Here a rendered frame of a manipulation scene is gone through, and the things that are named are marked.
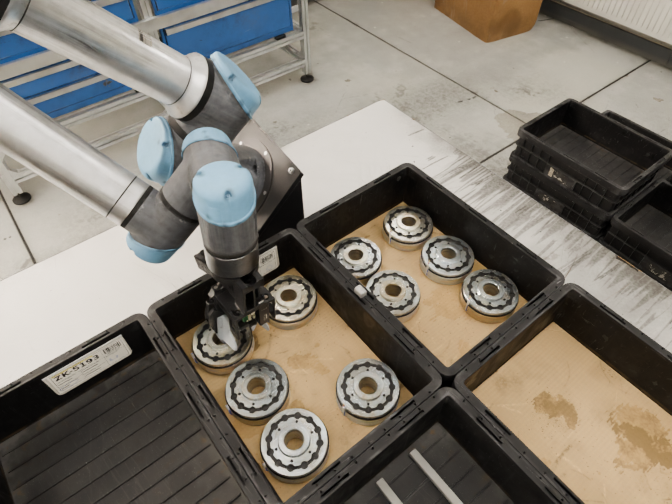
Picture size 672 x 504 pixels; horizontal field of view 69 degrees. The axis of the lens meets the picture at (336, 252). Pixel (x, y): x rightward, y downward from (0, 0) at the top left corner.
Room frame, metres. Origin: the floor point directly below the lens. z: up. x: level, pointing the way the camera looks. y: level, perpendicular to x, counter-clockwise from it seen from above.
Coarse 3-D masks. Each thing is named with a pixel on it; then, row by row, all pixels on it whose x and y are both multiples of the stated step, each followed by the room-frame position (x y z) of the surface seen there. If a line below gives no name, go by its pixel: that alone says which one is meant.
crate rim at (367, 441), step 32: (320, 256) 0.55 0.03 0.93; (192, 288) 0.48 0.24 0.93; (352, 288) 0.48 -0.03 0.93; (160, 320) 0.42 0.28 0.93; (384, 320) 0.41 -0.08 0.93; (416, 352) 0.36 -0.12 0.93; (192, 384) 0.31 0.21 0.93; (352, 448) 0.21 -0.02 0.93; (256, 480) 0.18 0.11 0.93; (320, 480) 0.17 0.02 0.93
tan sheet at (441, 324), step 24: (384, 216) 0.74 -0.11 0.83; (384, 240) 0.67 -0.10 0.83; (384, 264) 0.61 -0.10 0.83; (408, 264) 0.61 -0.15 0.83; (480, 264) 0.60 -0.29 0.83; (432, 288) 0.55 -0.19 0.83; (456, 288) 0.55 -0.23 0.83; (432, 312) 0.49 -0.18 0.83; (456, 312) 0.49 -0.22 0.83; (432, 336) 0.44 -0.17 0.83; (456, 336) 0.44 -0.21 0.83; (480, 336) 0.44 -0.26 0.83; (456, 360) 0.39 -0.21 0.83
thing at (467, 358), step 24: (408, 168) 0.79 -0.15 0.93; (360, 192) 0.71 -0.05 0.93; (312, 216) 0.65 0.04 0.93; (480, 216) 0.64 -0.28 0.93; (312, 240) 0.59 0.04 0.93; (504, 240) 0.58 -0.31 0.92; (336, 264) 0.53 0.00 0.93; (552, 288) 0.47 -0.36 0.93; (384, 312) 0.43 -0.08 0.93; (528, 312) 0.43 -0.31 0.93; (408, 336) 0.38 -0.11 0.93; (432, 360) 0.34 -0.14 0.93
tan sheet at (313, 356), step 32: (320, 320) 0.48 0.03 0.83; (192, 352) 0.42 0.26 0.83; (256, 352) 0.41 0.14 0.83; (288, 352) 0.41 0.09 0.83; (320, 352) 0.41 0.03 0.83; (352, 352) 0.41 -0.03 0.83; (224, 384) 0.35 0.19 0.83; (320, 384) 0.35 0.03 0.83; (320, 416) 0.30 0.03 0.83; (256, 448) 0.25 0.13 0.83
